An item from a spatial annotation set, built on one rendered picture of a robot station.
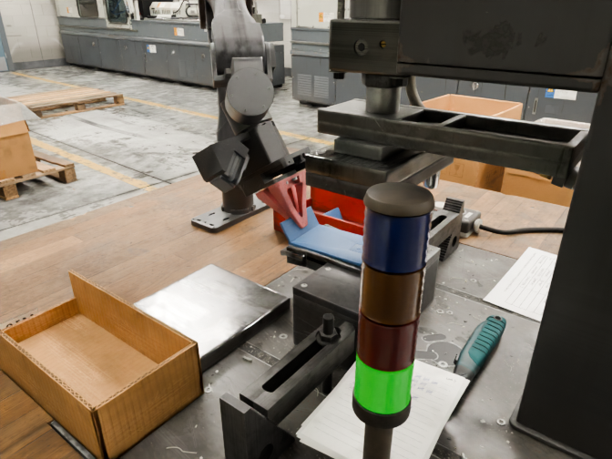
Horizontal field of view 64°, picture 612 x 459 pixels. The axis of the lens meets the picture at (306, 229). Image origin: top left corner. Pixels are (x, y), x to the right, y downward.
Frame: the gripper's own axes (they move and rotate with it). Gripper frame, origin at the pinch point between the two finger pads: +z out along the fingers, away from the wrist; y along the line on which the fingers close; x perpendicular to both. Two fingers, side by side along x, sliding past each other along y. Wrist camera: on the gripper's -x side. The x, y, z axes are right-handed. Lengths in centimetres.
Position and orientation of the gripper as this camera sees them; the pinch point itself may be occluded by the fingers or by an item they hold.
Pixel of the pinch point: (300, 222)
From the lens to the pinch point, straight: 69.4
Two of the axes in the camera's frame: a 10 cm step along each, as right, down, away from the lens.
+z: 4.3, 8.9, 1.1
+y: 6.9, -2.5, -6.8
